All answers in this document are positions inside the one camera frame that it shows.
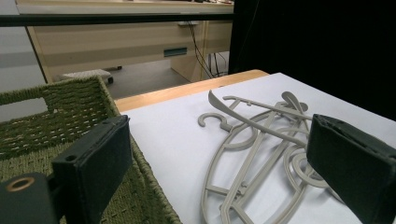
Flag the wooden cabinet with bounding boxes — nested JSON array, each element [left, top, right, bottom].
[[15, 0, 234, 83]]

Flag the black cables under desk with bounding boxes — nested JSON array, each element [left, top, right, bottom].
[[186, 21, 230, 78]]

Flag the white table sheet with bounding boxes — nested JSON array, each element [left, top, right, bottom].
[[122, 72, 396, 224]]

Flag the gray plastic clothes hanger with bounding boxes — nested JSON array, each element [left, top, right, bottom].
[[222, 91, 314, 147], [197, 112, 312, 224], [207, 90, 344, 224]]

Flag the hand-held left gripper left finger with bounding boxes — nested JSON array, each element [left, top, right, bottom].
[[50, 115, 134, 224]]

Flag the wheeled chair base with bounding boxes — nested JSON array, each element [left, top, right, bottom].
[[60, 68, 115, 84]]

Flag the black horizontal frame bar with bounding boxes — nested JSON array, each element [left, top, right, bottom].
[[0, 12, 234, 27]]

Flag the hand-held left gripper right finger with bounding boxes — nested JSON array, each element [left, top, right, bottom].
[[306, 114, 396, 224]]

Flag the black curtain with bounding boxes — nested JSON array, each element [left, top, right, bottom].
[[228, 0, 396, 120]]

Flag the green woven basket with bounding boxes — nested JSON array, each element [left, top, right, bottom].
[[0, 75, 183, 224]]

